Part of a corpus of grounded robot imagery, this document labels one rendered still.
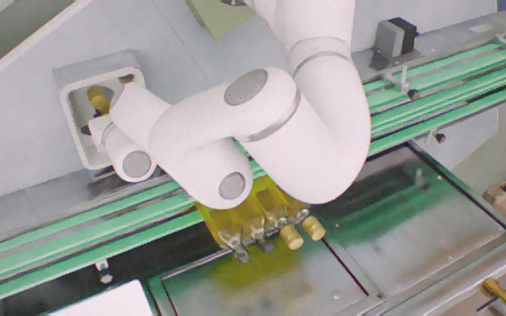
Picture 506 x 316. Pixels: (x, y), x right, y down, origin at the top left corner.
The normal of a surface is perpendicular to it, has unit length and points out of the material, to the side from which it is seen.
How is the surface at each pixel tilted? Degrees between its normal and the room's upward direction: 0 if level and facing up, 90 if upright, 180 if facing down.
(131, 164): 15
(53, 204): 90
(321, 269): 90
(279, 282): 91
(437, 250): 90
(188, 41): 0
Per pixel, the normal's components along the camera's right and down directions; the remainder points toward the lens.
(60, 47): 0.46, 0.57
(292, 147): 0.26, 0.51
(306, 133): 0.60, 0.17
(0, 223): -0.04, -0.76
